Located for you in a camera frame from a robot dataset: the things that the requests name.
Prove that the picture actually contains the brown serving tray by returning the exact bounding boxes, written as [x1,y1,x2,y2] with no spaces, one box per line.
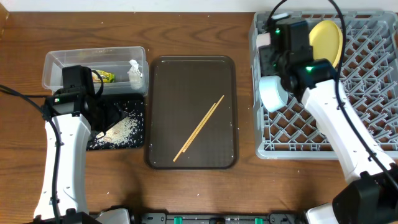
[144,55,239,170]

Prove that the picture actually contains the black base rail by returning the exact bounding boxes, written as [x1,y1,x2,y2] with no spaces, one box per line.
[130,209,308,224]

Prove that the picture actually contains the yellow green snack wrapper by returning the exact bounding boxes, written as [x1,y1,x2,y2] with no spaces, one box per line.
[91,70,115,83]

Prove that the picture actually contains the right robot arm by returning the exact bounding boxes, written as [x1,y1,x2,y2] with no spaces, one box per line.
[257,16,397,223]

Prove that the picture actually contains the pile of rice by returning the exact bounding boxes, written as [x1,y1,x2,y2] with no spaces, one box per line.
[87,110,145,150]

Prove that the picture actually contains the clear plastic bin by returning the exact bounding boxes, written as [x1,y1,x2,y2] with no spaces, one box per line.
[42,46,149,95]

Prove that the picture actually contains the crumpled white tissue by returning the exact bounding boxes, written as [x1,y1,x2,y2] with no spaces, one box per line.
[127,59,143,89]

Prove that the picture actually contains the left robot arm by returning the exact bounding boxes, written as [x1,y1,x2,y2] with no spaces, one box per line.
[33,65,126,223]

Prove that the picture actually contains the grey dishwasher rack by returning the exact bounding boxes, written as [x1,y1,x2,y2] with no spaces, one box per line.
[249,11,397,160]

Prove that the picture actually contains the light blue bowl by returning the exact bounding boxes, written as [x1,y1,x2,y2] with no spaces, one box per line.
[259,76,289,113]

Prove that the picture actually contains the wooden chopsticks pair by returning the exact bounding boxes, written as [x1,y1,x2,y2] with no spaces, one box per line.
[172,95,224,162]

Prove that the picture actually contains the yellow plate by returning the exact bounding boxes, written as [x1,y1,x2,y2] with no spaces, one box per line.
[309,21,343,68]

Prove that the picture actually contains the black tray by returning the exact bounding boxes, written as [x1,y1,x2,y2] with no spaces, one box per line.
[86,93,146,151]

